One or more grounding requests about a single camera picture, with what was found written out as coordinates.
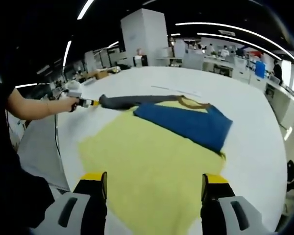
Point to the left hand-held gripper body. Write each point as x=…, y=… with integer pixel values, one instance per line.
x=73, y=89

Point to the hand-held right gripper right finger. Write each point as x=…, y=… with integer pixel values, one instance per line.
x=230, y=213

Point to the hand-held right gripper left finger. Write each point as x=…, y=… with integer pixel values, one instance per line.
x=71, y=213

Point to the yellow blue grey garment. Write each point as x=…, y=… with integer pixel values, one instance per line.
x=149, y=171

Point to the person's left hand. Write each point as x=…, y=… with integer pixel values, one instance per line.
x=63, y=105

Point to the cardboard box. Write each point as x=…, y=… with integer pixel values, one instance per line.
x=102, y=74

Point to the short ceiling light strip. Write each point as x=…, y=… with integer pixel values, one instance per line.
x=67, y=52

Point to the low ceiling light strip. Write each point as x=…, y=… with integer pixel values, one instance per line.
x=25, y=85

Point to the black bag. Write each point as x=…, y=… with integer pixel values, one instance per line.
x=123, y=67

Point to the person's dark clothing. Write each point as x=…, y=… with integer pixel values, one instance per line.
x=14, y=195

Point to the straight ceiling light strip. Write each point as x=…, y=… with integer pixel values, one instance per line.
x=85, y=9

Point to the white square pillar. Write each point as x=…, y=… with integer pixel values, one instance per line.
x=144, y=36

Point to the white desk counter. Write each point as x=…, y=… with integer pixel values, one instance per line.
x=281, y=102

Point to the blue bin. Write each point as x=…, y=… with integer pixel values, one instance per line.
x=260, y=69

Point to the shorter curved ceiling light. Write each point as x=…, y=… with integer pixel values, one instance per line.
x=240, y=41

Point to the long curved ceiling light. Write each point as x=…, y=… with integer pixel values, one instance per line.
x=235, y=29

